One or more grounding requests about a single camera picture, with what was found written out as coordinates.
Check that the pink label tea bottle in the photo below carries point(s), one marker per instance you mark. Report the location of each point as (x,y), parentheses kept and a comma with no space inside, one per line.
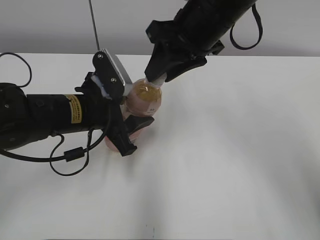
(142,100)

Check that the white bottle cap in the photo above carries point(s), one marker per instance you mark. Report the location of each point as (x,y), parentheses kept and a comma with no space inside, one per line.
(158,82)

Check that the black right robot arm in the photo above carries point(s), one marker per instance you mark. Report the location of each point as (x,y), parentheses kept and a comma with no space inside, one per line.
(223,12)

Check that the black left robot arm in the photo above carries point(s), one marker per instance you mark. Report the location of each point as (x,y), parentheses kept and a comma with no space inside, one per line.
(28,118)

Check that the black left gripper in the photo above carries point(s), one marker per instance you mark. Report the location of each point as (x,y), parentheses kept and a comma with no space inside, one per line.
(104,99)

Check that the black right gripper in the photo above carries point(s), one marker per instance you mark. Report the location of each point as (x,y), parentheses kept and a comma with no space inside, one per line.
(190,40)

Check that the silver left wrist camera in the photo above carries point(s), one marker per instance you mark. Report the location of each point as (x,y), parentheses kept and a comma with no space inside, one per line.
(110,76)

